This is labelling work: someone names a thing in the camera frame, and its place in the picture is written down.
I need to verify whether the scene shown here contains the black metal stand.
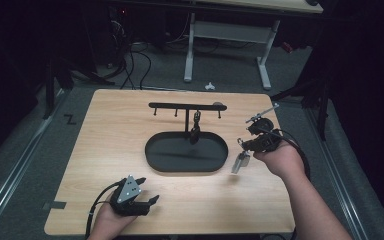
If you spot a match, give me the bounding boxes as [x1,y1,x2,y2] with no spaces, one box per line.
[269,64,332,142]
[42,58,116,121]

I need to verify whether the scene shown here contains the hand-held gripper cable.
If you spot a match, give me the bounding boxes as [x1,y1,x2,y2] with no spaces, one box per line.
[85,179,128,240]
[262,126,312,182]

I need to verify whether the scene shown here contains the black key rack with tray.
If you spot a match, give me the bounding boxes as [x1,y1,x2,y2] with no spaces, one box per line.
[144,101,230,174]

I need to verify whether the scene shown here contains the right hand-held gripper cable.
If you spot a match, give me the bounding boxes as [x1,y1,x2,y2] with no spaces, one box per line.
[262,126,312,182]

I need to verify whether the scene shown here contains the silver flashlight keychain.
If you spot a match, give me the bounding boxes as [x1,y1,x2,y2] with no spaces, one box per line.
[230,137,251,175]

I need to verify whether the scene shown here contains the left hand-held gripper cable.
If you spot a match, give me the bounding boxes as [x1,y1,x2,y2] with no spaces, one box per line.
[85,179,128,240]

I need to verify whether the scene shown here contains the white-framed desk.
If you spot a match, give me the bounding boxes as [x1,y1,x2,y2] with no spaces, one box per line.
[108,0,324,91]

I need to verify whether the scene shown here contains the black car key fob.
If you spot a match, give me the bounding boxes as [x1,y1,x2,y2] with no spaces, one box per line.
[189,110,202,146]

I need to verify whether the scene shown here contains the grey tape strip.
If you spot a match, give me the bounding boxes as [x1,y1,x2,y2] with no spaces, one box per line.
[42,200,68,211]

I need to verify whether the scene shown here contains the black floor cables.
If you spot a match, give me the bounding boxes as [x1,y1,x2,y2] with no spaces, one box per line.
[106,41,153,90]

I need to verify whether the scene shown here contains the person's left hand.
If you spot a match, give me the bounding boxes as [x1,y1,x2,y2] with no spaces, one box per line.
[88,201,138,240]

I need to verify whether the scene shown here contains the metal floor rail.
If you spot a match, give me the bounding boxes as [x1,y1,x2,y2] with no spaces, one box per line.
[306,108,370,240]
[0,89,71,232]

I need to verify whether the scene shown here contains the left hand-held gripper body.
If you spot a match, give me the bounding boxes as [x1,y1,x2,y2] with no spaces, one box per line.
[109,174,151,217]

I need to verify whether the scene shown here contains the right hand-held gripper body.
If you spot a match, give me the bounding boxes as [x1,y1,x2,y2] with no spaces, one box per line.
[245,102,283,154]

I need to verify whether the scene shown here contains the person's right hand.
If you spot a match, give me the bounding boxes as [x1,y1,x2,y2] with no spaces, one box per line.
[253,141,306,181]

